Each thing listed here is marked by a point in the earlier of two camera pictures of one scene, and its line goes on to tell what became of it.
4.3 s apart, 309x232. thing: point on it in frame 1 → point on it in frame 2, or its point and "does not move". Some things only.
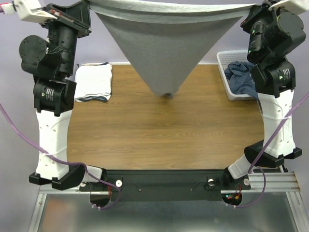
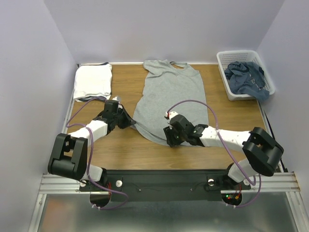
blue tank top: [241, 78] does not move
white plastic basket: [225, 57] does not move
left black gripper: [77, 17] → [128, 121]
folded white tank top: [93, 79] does not move
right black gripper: [252, 18] → [171, 136]
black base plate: [169, 185] does not move
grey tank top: [172, 39] → [167, 88]
